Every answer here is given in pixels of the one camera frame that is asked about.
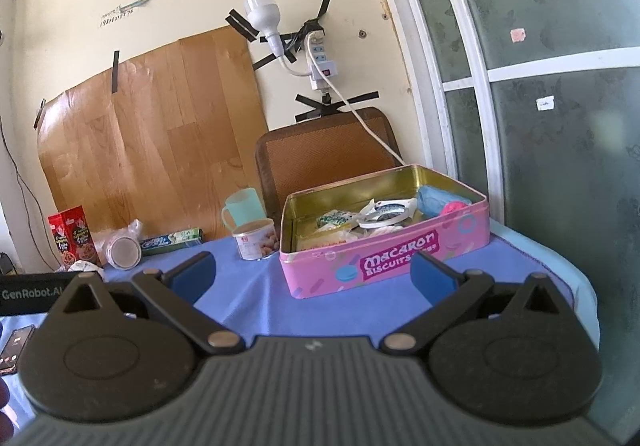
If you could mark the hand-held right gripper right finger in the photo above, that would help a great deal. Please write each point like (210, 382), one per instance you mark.
(430, 278)

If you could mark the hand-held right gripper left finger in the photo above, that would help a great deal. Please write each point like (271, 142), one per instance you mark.
(195, 276)

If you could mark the pink biscuit tin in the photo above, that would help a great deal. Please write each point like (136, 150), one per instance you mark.
(325, 271)

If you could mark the white plastic packet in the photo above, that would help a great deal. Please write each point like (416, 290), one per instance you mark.
(325, 240)

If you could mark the pink soft item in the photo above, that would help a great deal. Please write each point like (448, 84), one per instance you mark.
(452, 207)

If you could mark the person's left hand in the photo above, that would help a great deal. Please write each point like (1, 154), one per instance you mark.
(3, 396)

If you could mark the green toothpaste box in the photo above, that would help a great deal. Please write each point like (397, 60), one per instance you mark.
(170, 241)

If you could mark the black smartphone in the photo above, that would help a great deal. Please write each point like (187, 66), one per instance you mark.
(15, 348)

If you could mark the white label tin can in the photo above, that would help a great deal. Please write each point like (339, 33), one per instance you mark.
(252, 243)

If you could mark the blue table cloth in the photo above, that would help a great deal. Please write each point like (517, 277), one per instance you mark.
(260, 291)

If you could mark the red snack box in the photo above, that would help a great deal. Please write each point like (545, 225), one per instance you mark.
(56, 231)
(80, 236)

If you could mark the round plastic jar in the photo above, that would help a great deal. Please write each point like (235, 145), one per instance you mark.
(124, 252)

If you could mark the light blue pouch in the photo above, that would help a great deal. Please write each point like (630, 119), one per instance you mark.
(435, 198)

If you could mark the green plastic cup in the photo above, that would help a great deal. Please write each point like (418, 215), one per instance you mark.
(245, 208)

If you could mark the green small packet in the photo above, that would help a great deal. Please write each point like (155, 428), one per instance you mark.
(332, 217)

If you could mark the wood pattern board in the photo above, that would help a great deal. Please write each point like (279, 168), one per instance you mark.
(150, 136)

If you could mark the long black tape strip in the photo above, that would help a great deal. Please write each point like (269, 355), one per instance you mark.
(360, 100)

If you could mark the short black tape strip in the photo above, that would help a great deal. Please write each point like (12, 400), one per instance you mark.
(312, 104)

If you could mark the white window sticker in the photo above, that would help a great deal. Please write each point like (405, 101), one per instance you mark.
(545, 103)

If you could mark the pink window sticker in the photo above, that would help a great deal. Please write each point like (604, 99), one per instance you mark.
(518, 35)

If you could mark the white light bulb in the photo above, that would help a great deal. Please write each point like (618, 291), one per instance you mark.
(262, 14)

